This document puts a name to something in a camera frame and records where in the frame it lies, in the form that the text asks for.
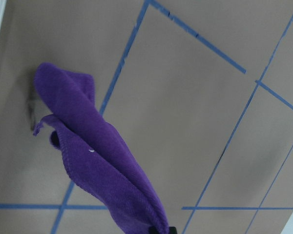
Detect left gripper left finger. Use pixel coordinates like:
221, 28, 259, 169
148, 226, 159, 234

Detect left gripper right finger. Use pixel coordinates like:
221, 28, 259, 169
168, 226, 178, 234

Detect purple towel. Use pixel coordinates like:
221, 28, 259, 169
34, 62, 169, 234

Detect brown paper table cover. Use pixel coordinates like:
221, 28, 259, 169
0, 0, 293, 234

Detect blue tape grid lines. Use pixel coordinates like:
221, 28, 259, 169
0, 0, 293, 234

